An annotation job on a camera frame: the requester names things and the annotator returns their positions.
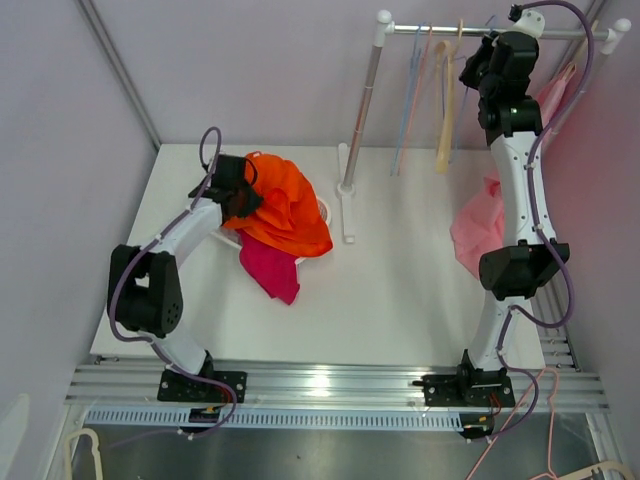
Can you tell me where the beige wooden hanger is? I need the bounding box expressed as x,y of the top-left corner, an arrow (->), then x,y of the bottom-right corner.
434,18 -> 464,174

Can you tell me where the orange t shirt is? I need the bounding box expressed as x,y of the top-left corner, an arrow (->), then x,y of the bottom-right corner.
223,151 -> 333,258

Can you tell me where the blue wire hanger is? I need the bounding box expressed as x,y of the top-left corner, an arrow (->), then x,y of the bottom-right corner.
389,22 -> 431,177

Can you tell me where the magenta t shirt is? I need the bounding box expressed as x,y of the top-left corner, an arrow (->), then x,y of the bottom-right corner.
239,231 -> 300,305

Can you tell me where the beige hanger holding pink shirt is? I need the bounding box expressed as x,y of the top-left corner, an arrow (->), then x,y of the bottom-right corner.
566,39 -> 599,97

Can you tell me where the pink t shirt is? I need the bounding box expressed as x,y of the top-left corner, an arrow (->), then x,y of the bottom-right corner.
450,172 -> 505,279

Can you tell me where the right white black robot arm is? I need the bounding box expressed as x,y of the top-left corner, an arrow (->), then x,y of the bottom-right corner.
455,30 -> 570,405

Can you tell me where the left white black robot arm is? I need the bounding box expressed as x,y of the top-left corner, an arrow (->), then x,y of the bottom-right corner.
106,154 -> 263,401

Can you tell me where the beige hanger bottom left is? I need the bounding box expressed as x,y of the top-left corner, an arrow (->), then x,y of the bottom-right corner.
62,427 -> 106,480

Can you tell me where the pink hanger on floor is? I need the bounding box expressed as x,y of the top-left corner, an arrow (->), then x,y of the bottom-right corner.
464,367 -> 561,480

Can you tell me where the beige hanger bottom right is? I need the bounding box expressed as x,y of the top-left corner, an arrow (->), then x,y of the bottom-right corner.
536,460 -> 636,480

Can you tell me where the white plastic laundry basket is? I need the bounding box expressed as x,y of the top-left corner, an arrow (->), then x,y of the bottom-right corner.
212,195 -> 333,263

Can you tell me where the metal clothes rack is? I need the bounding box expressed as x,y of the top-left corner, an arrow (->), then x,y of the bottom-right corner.
337,1 -> 632,244

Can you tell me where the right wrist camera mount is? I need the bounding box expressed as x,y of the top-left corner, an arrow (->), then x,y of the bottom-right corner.
508,4 -> 546,39

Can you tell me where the pink wire hanger on rack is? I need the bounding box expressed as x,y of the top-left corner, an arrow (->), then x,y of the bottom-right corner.
397,24 -> 435,176

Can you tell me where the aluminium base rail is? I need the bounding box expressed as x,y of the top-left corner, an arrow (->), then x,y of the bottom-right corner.
64,354 -> 611,416

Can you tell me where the white cable duct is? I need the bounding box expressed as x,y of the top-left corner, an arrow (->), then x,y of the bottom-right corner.
85,407 -> 463,432

